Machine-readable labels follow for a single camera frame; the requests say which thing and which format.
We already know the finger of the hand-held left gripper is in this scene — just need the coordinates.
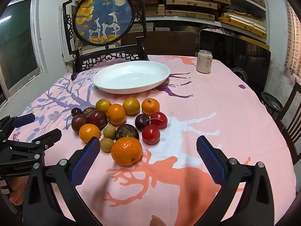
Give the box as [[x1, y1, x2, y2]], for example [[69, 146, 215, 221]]
[[7, 128, 63, 150], [0, 113, 36, 134]]

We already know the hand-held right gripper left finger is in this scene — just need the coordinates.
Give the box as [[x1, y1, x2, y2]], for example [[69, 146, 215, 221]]
[[22, 137, 104, 226]]

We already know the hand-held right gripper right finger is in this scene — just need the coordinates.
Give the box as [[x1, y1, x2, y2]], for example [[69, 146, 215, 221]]
[[195, 135, 275, 226]]

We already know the dark red plum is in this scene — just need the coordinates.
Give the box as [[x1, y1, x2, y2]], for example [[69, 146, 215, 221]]
[[89, 110, 109, 131], [71, 114, 89, 133]]

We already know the small orange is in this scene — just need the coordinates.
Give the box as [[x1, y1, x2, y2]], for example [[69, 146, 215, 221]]
[[79, 124, 101, 143], [106, 104, 127, 125]]

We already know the yellowish orange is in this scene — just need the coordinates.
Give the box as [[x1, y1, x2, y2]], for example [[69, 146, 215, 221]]
[[122, 98, 141, 116], [95, 99, 112, 112]]

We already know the bright red plum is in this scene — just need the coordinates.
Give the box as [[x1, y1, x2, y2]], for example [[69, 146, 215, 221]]
[[142, 125, 161, 145]]

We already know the red cherry tomato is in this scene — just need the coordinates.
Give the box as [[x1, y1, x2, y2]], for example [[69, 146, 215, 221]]
[[150, 112, 168, 129]]

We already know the dark purple plum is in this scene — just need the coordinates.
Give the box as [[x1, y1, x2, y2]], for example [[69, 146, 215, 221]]
[[135, 114, 151, 131]]

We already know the tangerine with green stem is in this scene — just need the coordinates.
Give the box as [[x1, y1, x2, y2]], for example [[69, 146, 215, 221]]
[[141, 98, 160, 115]]

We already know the white oval plate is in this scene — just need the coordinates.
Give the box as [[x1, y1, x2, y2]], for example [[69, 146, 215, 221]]
[[92, 60, 170, 94]]

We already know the person's left hand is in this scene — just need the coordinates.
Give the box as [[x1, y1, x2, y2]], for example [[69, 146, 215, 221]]
[[8, 176, 25, 206]]

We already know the person's right hand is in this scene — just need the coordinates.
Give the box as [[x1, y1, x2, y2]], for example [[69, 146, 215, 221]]
[[150, 215, 166, 226]]

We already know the tan longan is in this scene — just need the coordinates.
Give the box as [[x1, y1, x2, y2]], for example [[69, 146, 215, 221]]
[[100, 137, 115, 152], [103, 125, 116, 140]]

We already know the large orange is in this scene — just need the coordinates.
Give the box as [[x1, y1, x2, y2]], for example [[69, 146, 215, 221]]
[[111, 137, 143, 167]]

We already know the white framed window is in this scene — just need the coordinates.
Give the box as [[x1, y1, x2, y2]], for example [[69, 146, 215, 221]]
[[0, 0, 44, 99]]

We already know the dark wooden chair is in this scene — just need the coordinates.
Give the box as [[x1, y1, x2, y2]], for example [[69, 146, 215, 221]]
[[274, 78, 301, 160]]

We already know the black round object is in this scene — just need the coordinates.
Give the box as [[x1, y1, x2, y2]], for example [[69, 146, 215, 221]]
[[261, 91, 283, 111]]

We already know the beige drink can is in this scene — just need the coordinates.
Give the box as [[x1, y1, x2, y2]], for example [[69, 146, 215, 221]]
[[196, 50, 213, 74]]

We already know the black flat panel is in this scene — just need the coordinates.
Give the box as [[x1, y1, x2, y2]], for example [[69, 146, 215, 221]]
[[199, 29, 271, 92]]

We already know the round deer screen black stand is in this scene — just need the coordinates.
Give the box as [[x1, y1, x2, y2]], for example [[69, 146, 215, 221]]
[[62, 0, 150, 80]]

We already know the shelf with stacked woven boxes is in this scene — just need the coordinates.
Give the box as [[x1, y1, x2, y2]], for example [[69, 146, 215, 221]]
[[79, 0, 270, 45]]

